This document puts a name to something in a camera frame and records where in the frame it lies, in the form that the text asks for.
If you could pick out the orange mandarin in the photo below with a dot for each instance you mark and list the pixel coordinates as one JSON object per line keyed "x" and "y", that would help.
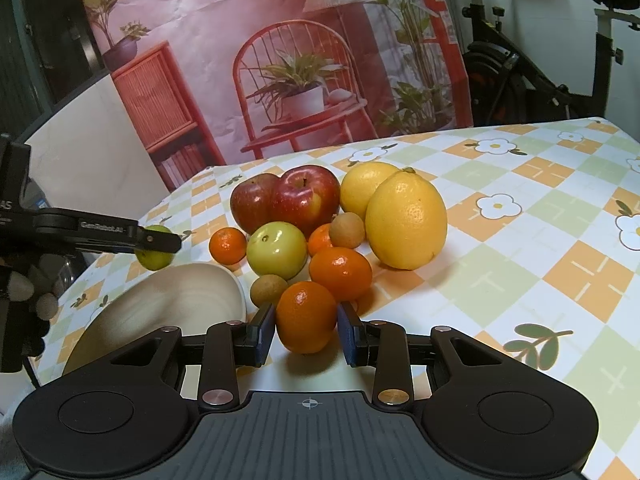
{"x": 319, "y": 242}
{"x": 227, "y": 246}
{"x": 306, "y": 316}
{"x": 340, "y": 272}

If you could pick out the printed backdrop cloth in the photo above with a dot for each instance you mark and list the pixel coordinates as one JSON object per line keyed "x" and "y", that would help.
{"x": 225, "y": 10}

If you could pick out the yellow-green apple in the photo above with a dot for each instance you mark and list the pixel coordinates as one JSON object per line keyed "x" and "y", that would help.
{"x": 277, "y": 250}

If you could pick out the brown kiwi lower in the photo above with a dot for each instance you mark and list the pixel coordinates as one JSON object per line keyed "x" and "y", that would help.
{"x": 263, "y": 291}

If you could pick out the large yellow lemon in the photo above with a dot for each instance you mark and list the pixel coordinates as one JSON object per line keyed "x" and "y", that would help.
{"x": 405, "y": 220}

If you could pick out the black exercise bike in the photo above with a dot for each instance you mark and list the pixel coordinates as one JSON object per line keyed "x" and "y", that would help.
{"x": 505, "y": 85}

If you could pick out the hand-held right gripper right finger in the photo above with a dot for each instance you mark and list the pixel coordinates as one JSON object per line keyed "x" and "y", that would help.
{"x": 347, "y": 337}

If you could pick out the small green fruit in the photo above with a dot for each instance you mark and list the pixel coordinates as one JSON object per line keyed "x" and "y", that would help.
{"x": 156, "y": 261}

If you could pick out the checkered floral tablecloth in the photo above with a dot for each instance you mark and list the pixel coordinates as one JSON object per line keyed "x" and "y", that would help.
{"x": 500, "y": 260}

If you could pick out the brown kiwi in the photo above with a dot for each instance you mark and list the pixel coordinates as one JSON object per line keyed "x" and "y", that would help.
{"x": 263, "y": 291}
{"x": 347, "y": 230}

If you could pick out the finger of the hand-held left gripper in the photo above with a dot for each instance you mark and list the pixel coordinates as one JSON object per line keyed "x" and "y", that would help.
{"x": 100, "y": 232}

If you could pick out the brown kiwi upper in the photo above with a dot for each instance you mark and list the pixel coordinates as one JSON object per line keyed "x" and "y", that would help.
{"x": 347, "y": 230}

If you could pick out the bright red apple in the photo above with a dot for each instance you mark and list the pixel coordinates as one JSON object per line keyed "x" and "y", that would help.
{"x": 305, "y": 195}

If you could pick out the round yellow lemon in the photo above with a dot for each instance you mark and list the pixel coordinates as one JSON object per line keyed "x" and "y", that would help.
{"x": 362, "y": 185}

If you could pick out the person's left hand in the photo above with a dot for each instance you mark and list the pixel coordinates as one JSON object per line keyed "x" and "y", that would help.
{"x": 20, "y": 287}

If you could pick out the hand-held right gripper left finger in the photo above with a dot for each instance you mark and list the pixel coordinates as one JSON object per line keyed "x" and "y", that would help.
{"x": 265, "y": 335}

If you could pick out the dark red apple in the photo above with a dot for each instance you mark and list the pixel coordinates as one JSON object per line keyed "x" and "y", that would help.
{"x": 250, "y": 200}

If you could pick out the cream ceramic bowl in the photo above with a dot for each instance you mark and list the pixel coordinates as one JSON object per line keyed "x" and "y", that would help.
{"x": 165, "y": 305}

